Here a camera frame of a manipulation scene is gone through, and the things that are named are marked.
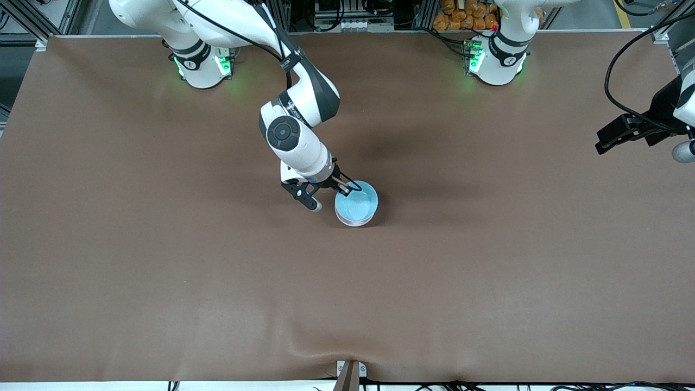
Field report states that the black electronics box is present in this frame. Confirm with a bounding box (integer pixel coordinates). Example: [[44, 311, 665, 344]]
[[314, 0, 376, 18]]

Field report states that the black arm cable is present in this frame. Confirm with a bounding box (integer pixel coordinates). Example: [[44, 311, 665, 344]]
[[173, 0, 363, 194], [604, 0, 695, 136]]

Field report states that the pink bowl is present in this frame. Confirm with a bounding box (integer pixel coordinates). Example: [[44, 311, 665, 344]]
[[335, 211, 376, 228]]

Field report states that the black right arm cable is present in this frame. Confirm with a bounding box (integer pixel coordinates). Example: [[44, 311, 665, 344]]
[[173, 0, 363, 194]]

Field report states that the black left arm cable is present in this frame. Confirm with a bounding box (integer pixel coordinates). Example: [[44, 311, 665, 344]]
[[604, 0, 695, 136]]

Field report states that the light blue bowl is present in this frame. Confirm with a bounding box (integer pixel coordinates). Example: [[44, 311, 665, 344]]
[[334, 181, 379, 222]]

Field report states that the aluminium frame rail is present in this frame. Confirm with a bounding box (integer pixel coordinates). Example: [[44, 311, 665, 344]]
[[0, 0, 82, 52], [652, 21, 695, 77]]

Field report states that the orange packaged snacks pile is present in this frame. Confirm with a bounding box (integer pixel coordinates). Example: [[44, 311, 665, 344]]
[[432, 0, 500, 32]]

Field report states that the brown table mat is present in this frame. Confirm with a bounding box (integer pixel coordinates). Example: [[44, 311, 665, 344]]
[[0, 30, 695, 384]]

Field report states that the aluminium frame post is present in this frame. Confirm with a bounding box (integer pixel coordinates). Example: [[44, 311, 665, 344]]
[[270, 0, 292, 32], [413, 0, 435, 31]]

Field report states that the metal table clamp bracket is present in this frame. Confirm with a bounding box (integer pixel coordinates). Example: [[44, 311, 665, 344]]
[[336, 360, 368, 391]]

